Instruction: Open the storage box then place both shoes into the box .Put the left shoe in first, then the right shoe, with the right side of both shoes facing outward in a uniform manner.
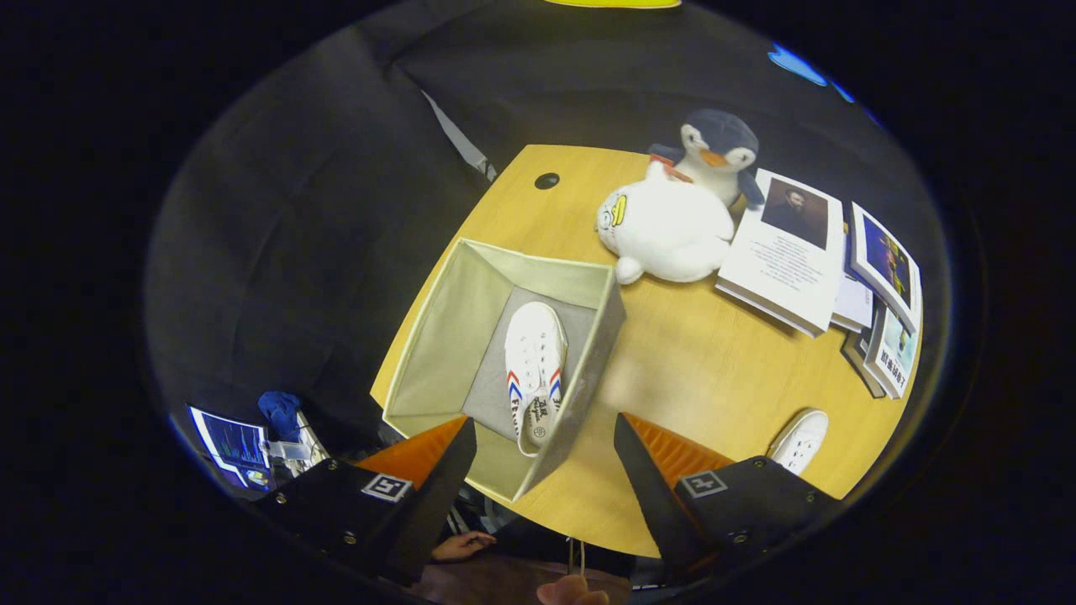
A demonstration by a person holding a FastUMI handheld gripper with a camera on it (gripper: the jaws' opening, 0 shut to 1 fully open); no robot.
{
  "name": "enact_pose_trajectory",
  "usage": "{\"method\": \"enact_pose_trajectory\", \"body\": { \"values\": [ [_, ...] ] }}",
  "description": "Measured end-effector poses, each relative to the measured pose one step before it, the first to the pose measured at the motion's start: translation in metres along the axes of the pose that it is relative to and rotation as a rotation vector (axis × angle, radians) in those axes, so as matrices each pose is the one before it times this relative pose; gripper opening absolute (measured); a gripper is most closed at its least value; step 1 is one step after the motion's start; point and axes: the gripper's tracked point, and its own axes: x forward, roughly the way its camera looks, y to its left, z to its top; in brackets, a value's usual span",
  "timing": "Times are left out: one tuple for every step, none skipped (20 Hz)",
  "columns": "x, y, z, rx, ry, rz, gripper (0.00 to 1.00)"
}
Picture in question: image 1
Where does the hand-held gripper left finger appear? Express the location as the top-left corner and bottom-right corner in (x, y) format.
(256, 415), (478, 587)

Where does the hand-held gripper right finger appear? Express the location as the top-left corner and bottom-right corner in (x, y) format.
(614, 412), (844, 581)

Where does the beige fabric storage box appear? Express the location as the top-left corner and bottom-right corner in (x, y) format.
(382, 238), (627, 503)

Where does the white canvas shoe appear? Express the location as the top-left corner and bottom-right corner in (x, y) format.
(769, 409), (830, 476)
(504, 302), (569, 458)

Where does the blue cloth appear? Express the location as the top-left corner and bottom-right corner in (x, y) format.
(257, 391), (303, 444)

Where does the computer monitor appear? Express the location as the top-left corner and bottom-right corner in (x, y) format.
(187, 406), (274, 492)

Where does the dark book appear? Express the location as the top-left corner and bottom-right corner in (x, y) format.
(841, 324), (888, 399)

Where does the white book with portrait cover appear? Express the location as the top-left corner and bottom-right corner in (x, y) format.
(715, 168), (846, 339)

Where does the white duck plush toy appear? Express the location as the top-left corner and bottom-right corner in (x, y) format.
(596, 161), (736, 286)

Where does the thin white booklet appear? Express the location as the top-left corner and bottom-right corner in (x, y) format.
(831, 223), (875, 334)

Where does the book with pale green cover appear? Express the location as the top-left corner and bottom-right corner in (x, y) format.
(864, 290), (924, 400)

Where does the book with blue picture cover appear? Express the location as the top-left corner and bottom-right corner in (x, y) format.
(847, 202), (923, 335)

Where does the penguin plush toy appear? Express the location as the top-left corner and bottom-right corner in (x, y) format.
(647, 108), (766, 209)

